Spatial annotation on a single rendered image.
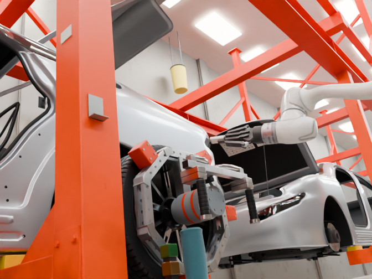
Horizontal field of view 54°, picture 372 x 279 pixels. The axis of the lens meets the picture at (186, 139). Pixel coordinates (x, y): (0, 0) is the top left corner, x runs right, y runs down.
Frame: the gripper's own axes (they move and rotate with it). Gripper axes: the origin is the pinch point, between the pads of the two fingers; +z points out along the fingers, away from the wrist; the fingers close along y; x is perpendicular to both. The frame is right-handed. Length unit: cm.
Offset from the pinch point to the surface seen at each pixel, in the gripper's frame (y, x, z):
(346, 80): -332, 209, -50
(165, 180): 12.3, 10.4, 27.2
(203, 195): 34.5, -3.6, -2.5
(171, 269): 68, -12, -3
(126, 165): 22.6, -11.1, 32.9
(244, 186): 10.9, 19.4, -8.2
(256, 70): -332, 166, 65
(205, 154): -9.2, 16.9, 14.3
